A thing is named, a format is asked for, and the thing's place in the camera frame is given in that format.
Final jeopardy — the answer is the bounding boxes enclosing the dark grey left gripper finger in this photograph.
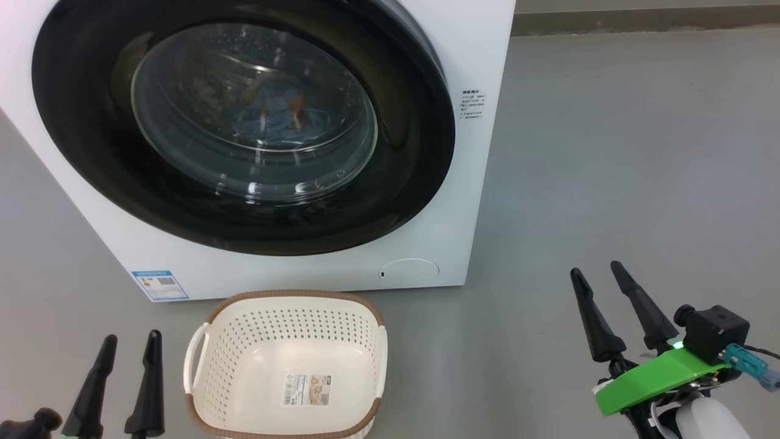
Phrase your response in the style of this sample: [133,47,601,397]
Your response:
[60,334,119,439]
[124,329,166,439]

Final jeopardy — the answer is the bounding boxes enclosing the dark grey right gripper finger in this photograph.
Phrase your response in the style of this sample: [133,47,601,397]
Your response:
[569,266,628,364]
[609,260,679,352]

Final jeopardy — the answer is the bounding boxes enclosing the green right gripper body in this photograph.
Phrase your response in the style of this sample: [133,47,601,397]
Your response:
[594,344,742,439]

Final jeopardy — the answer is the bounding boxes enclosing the black round glass washer door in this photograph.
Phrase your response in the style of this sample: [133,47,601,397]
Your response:
[31,0,456,257]

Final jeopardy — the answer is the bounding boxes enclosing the blue orange-print garment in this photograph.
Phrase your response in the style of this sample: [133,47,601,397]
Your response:
[228,78,361,151]

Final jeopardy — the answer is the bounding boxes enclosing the cream basket with brown rim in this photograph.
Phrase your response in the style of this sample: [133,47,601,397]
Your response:
[183,289,389,439]

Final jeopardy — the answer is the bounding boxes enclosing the basket product label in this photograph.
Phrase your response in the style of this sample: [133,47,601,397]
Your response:
[282,373,333,408]

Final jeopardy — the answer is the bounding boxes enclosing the white front-load washing machine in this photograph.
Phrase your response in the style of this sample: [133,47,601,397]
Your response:
[0,0,518,303]

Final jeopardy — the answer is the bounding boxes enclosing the blue energy label sticker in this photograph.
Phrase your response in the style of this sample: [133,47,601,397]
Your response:
[130,269,190,302]

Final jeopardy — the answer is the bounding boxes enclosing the round white filter cover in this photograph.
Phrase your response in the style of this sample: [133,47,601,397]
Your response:
[378,257,441,290]

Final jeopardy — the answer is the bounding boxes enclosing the printed text sticker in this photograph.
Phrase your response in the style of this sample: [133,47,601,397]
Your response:
[459,88,487,121]

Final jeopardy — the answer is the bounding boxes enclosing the black cable with teal plug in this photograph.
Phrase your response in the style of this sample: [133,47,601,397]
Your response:
[721,343,780,393]

